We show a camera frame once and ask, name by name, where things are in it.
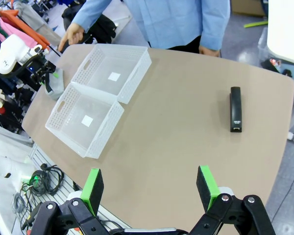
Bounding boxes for green-padded black right gripper left finger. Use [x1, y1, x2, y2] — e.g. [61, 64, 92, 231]
[29, 168, 113, 235]

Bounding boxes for green-padded black right gripper right finger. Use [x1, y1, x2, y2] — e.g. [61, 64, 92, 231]
[188, 165, 276, 235]

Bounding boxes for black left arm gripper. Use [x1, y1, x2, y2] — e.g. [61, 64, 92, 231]
[26, 54, 60, 84]

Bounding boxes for grey pouch with black strap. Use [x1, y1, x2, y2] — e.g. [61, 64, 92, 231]
[44, 68, 66, 101]

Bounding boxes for person's left forearm blue sleeve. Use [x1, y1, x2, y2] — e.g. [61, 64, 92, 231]
[200, 0, 231, 51]

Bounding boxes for person's right forearm blue sleeve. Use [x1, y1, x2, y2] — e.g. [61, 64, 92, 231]
[71, 0, 129, 33]

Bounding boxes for person's right hand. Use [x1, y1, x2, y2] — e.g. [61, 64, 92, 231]
[57, 23, 85, 51]

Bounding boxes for person's left hand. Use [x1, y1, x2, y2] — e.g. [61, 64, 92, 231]
[198, 45, 221, 58]

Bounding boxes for pink garment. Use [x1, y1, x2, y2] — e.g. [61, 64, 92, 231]
[0, 16, 39, 49]

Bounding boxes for orange garment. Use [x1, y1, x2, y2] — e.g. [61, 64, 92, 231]
[0, 9, 51, 51]

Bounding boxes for white perforated plastic basket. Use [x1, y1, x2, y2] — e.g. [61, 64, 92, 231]
[45, 82, 125, 159]
[71, 44, 152, 105]

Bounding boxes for beige grey garment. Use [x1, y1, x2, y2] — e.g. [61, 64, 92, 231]
[14, 0, 62, 47]

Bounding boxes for black bag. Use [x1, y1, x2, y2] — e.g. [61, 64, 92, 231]
[61, 6, 117, 49]

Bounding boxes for black stapler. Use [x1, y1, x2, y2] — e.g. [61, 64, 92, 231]
[229, 86, 243, 133]

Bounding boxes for white plastic cover sheet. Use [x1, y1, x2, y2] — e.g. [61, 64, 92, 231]
[0, 121, 36, 194]

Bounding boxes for person's torso blue shirt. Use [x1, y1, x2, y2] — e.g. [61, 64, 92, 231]
[123, 0, 206, 49]

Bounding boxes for person's black trousers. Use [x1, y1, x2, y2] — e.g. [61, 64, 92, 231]
[167, 35, 202, 54]

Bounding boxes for black device with red light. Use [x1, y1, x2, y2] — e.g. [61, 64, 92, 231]
[261, 58, 283, 73]

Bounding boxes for blue grey box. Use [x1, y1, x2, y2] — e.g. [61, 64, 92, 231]
[281, 62, 294, 91]

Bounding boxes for lime green stick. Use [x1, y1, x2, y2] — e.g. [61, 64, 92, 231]
[244, 21, 269, 28]

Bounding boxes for large white rounded object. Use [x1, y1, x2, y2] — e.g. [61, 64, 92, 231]
[266, 0, 294, 62]

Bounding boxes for cardboard box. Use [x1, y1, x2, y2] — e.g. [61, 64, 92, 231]
[231, 0, 268, 17]

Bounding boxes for aluminium slotted frame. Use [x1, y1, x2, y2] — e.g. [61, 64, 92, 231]
[11, 143, 132, 235]

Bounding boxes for black cable bundle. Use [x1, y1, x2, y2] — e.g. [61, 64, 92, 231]
[21, 164, 65, 196]

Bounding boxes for grey coiled cable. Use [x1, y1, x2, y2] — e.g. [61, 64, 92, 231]
[12, 192, 25, 214]

